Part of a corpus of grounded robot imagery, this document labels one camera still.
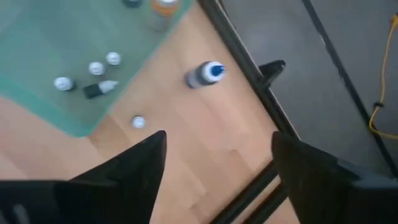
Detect small pink food coloring bottle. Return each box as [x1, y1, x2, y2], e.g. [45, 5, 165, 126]
[88, 61, 106, 77]

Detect yellow floor cable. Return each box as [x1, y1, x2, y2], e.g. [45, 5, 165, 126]
[368, 14, 398, 140]

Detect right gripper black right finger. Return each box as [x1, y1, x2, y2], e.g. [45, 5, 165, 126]
[271, 131, 398, 224]

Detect large blue food coloring bottle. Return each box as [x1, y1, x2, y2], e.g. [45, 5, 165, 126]
[183, 60, 226, 90]

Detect large yellow food coloring bottle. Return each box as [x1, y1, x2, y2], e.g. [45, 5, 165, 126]
[146, 0, 181, 32]

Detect small dark food coloring bottle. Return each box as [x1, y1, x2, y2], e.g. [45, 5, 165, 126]
[105, 51, 122, 67]
[52, 76, 77, 93]
[82, 80, 120, 100]
[131, 115, 146, 129]

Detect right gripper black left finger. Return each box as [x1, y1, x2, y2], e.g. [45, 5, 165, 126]
[0, 129, 168, 224]

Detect translucent green plastic bin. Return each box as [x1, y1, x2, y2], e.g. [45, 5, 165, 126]
[0, 0, 195, 138]

